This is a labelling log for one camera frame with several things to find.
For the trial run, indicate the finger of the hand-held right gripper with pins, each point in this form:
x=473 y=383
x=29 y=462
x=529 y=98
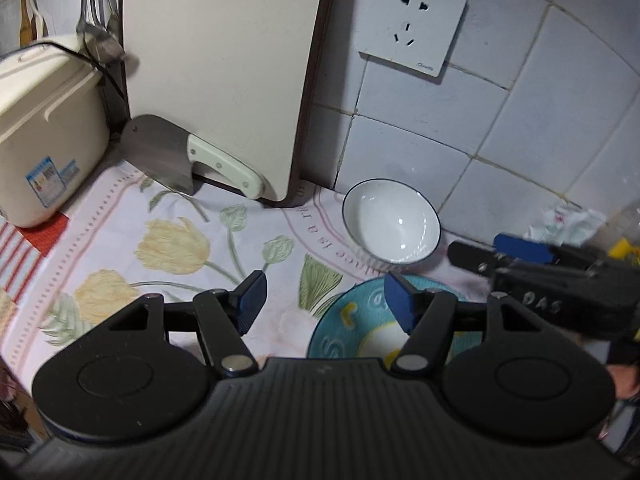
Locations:
x=472 y=257
x=525 y=250

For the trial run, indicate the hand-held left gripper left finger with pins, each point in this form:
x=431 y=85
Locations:
x=250 y=301

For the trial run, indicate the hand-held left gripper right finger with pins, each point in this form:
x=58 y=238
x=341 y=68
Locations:
x=400 y=304

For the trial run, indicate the blue egg print plate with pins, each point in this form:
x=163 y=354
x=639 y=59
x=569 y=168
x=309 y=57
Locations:
x=350 y=320

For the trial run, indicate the white bowl black rim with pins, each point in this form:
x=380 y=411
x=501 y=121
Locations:
x=395 y=220

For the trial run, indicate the person's right hand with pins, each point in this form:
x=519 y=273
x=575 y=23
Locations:
x=627 y=382

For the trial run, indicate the white plastic bag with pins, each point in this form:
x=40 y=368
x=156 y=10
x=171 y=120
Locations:
x=565 y=222

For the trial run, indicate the yellow label bottle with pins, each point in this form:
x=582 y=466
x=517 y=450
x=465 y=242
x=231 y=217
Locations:
x=625 y=247

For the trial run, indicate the floral tablecloth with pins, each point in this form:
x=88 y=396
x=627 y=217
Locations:
x=150 y=240

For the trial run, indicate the red striped cloth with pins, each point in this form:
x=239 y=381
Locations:
x=22 y=255

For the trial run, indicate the beige cutting board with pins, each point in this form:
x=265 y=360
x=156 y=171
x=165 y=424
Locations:
x=220 y=70

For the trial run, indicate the cream rice cooker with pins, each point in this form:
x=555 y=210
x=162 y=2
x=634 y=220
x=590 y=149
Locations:
x=45 y=120

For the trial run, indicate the hanging metal spoon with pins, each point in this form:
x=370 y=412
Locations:
x=100 y=42

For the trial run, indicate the hanging wooden spatula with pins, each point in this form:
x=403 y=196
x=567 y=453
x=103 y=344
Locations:
x=24 y=15

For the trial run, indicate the white wall socket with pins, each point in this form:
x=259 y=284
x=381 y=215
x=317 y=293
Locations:
x=415 y=20

